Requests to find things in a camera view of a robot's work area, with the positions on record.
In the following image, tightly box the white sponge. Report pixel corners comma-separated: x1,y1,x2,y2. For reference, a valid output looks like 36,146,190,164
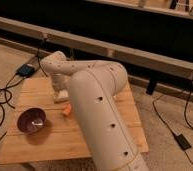
54,90,69,103

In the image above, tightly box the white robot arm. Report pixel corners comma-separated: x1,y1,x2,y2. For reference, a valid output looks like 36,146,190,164
41,51,149,171

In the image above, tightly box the orange carrot toy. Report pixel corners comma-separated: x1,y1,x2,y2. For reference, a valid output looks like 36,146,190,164
62,104,71,116

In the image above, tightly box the black power adapter left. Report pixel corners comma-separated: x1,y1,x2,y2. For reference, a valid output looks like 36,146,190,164
16,64,35,77

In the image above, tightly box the dark purple bowl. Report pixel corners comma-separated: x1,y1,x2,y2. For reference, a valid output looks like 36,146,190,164
17,108,46,134

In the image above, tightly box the wooden table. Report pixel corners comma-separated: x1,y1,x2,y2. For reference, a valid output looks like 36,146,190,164
0,78,148,164

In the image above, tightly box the black power brick right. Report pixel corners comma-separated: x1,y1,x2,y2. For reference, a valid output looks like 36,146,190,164
174,134,191,150

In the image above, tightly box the black cables left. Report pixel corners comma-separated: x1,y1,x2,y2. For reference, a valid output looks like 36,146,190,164
0,39,49,153

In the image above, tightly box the black cable right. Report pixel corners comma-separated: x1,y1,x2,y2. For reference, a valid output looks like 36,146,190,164
152,78,193,170

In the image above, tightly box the long grey rail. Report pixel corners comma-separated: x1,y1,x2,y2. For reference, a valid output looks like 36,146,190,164
0,17,193,79

